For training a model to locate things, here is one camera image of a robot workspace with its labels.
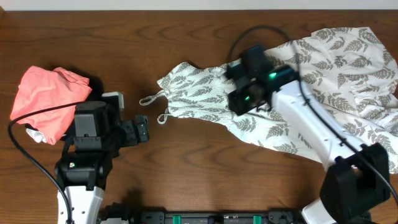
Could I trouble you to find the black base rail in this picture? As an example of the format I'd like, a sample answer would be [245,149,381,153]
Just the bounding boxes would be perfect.
[96,203,304,224]

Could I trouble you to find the folded coral pink garment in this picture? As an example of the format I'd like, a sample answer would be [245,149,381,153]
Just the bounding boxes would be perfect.
[10,66,92,145]

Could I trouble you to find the white crumpled cloth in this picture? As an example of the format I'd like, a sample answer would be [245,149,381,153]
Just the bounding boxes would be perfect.
[26,128,47,143]

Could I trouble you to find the white fern print dress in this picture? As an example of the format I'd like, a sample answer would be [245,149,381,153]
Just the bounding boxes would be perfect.
[157,27,397,174]

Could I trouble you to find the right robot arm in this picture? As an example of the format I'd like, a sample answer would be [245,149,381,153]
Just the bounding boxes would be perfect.
[225,65,397,223]

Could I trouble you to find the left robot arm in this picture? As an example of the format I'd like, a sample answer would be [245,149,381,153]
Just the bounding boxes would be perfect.
[55,101,149,224]

